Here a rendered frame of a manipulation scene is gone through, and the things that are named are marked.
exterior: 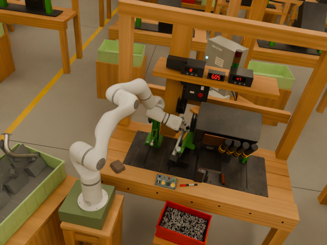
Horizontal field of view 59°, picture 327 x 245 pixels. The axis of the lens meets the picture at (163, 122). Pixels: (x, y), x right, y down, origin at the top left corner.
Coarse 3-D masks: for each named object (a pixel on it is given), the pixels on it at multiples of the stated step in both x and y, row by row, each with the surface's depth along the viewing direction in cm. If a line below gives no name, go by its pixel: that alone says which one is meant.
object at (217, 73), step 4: (208, 72) 201; (212, 72) 201; (216, 72) 202; (220, 72) 202; (224, 72) 203; (208, 76) 202; (212, 76) 202; (216, 76) 201; (220, 76) 200; (224, 76) 200; (216, 80) 203; (220, 80) 202
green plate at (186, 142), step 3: (189, 132) 206; (192, 132) 198; (186, 135) 213; (189, 135) 201; (192, 135) 201; (186, 138) 208; (189, 138) 201; (192, 138) 202; (183, 141) 214; (186, 141) 204; (189, 141) 205; (183, 144) 208; (186, 144) 207; (189, 144) 206; (192, 144) 206; (183, 147) 207; (189, 147) 208; (192, 147) 207
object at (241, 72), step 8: (184, 64) 201; (192, 64) 202; (200, 64) 204; (184, 72) 204; (192, 72) 202; (200, 72) 201; (232, 72) 199; (240, 72) 200; (248, 72) 201; (232, 80) 200; (240, 80) 198; (248, 80) 197
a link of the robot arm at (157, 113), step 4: (152, 108) 207; (156, 108) 208; (160, 108) 209; (148, 112) 206; (152, 112) 206; (156, 112) 206; (160, 112) 207; (164, 112) 209; (148, 116) 208; (152, 116) 207; (156, 116) 206; (160, 116) 206; (156, 120) 209; (160, 120) 208
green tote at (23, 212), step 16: (16, 144) 214; (0, 160) 203; (48, 160) 212; (48, 176) 193; (64, 176) 213; (32, 192) 182; (48, 192) 199; (16, 208) 172; (32, 208) 187; (0, 224) 163; (16, 224) 176; (0, 240) 167
